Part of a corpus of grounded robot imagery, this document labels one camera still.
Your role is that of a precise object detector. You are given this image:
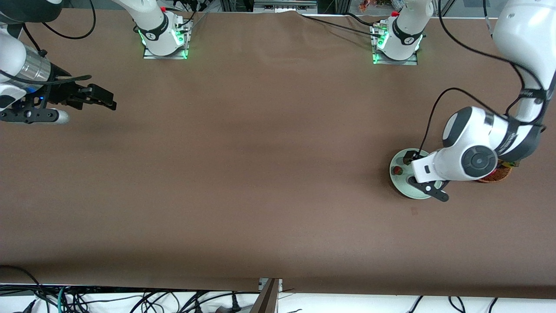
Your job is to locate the small metal bracket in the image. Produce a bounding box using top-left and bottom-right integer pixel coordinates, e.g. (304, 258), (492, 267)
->
(259, 278), (283, 293)

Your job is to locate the grey background box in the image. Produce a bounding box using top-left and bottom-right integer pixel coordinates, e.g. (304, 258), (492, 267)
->
(253, 0), (318, 13)

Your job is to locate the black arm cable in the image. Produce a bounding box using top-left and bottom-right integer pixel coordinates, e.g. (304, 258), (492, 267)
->
(415, 0), (548, 155)
(0, 0), (96, 85)

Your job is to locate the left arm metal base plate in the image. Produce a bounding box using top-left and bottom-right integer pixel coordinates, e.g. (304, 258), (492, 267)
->
(372, 24), (419, 66)

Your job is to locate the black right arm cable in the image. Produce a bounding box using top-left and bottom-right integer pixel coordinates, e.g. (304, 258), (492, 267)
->
(0, 0), (96, 85)

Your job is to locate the brown wooden beam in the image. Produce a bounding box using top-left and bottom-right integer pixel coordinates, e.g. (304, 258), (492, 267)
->
(250, 279), (281, 313)

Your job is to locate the brown table cover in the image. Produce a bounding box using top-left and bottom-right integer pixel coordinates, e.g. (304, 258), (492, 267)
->
(0, 9), (556, 300)

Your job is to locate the black cable on table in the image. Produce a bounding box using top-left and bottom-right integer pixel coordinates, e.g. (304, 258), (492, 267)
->
(300, 13), (385, 37)

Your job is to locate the brown wicker basket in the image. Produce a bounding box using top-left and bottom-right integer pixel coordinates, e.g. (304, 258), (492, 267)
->
(473, 161), (513, 183)

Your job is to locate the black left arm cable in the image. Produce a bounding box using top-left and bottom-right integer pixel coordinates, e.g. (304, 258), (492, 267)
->
(415, 0), (548, 155)

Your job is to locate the pale green round plate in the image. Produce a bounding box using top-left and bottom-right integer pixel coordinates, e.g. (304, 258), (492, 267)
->
(389, 148), (444, 200)

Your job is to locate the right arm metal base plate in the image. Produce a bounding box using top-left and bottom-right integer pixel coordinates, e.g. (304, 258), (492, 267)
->
(142, 20), (189, 60)

